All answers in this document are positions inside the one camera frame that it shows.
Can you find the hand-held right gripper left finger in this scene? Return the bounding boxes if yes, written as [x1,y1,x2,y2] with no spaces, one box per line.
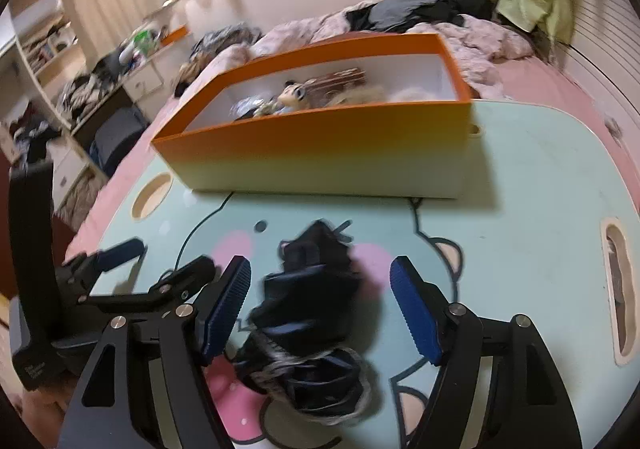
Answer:
[57,255,252,449]

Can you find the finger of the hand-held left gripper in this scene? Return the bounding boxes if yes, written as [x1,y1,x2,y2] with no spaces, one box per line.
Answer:
[85,255,217,312]
[65,238,146,276]

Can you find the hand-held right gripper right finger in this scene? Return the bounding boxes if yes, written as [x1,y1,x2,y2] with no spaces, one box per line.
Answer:
[390,256,583,449]

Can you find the orange cardboard box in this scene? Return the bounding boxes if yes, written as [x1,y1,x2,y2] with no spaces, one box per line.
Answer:
[151,33,475,200]

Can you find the big-headed plush doll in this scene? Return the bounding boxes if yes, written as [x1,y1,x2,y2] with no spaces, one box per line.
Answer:
[255,81,308,117]

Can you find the white fur pom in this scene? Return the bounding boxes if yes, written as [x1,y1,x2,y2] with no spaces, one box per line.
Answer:
[387,86,431,103]

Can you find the beige fur pom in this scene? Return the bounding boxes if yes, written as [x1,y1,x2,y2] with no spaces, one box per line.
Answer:
[325,85,387,108]

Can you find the dark pouch with red pattern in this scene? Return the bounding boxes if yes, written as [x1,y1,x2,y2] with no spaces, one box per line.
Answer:
[304,68,367,106]

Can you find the dark blue chair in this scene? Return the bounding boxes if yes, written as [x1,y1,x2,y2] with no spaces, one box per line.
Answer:
[92,106,149,174]

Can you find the clothes heap on desk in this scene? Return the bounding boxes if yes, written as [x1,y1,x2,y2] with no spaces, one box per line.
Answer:
[56,54,132,126]

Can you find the white desk with drawers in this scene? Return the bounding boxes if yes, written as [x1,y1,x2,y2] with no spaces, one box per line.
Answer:
[50,29,201,212]

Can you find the shiny grey small item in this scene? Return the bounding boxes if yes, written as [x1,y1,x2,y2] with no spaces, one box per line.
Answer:
[231,96,273,122]

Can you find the green and white bottle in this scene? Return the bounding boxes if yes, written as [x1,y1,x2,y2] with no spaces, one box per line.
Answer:
[131,29,157,56]

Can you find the small orange box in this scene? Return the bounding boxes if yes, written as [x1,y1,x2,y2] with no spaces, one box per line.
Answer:
[162,26,191,47]

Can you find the pink bed sheet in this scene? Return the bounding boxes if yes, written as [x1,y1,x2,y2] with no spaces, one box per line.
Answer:
[65,54,640,260]

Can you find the pink fluffy blanket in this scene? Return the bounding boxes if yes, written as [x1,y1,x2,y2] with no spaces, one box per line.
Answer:
[250,0,536,100]

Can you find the white slatted panel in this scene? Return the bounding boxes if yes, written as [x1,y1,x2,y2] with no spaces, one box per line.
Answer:
[552,0,640,140]

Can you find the white wall shelf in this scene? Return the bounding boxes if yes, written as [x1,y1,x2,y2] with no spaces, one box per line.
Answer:
[0,4,83,130]

